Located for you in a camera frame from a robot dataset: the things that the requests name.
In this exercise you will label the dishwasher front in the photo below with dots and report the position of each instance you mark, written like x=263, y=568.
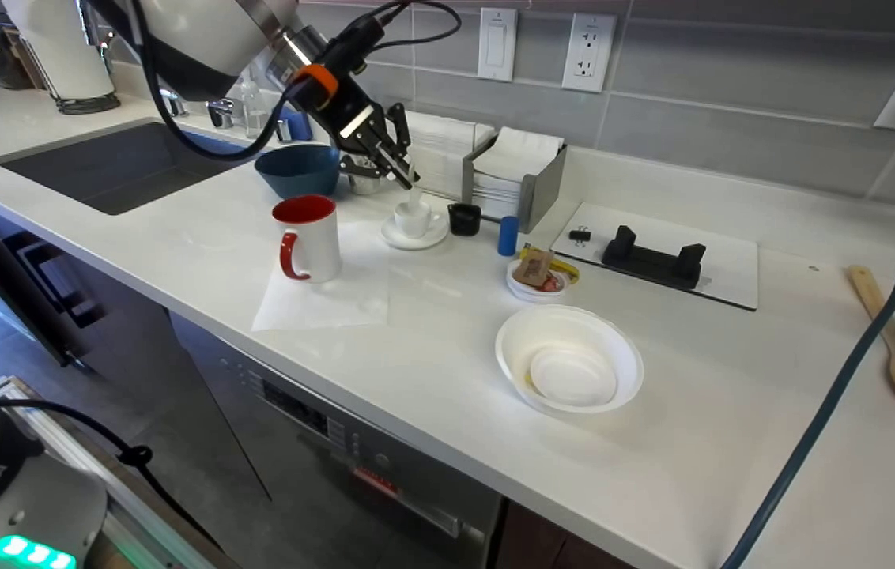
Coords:
x=341, y=490

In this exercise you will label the small blue cylinder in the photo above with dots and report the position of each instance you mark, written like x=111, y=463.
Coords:
x=508, y=238

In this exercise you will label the clear napkin box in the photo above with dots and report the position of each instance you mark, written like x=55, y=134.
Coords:
x=440, y=150

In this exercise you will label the paper towel roll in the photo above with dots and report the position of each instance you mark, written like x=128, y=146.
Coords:
x=69, y=67

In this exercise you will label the metal napkin holder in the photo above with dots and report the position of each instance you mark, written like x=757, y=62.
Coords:
x=517, y=175

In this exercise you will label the red and white mug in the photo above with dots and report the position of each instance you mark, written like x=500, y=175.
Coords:
x=309, y=238

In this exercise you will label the small white snack dish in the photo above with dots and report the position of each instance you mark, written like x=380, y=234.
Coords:
x=535, y=283

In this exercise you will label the blue bowl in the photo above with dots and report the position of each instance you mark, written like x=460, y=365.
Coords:
x=298, y=172

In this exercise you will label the white tray mat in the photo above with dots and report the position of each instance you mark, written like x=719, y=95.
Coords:
x=728, y=264

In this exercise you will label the small white teacup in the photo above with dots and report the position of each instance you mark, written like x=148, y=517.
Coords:
x=414, y=219

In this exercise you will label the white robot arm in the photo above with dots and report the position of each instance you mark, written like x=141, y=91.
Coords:
x=196, y=49

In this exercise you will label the small black cap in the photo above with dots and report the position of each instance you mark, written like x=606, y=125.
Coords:
x=463, y=219

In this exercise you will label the white light switch plate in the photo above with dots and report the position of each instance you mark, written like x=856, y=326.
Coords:
x=496, y=41

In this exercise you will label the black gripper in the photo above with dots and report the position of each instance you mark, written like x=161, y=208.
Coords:
x=341, y=108

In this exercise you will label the white outlet plate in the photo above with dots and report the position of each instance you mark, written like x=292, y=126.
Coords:
x=588, y=50

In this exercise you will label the white saucer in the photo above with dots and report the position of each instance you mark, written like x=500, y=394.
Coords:
x=435, y=234

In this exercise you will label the large white bowl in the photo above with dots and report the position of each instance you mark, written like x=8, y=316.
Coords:
x=567, y=362

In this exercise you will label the black phone holder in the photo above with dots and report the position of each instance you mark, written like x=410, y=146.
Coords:
x=654, y=265

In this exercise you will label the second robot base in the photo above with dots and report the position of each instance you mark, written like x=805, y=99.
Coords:
x=49, y=511

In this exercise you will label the stainless steel sink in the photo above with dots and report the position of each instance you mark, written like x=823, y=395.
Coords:
x=117, y=169

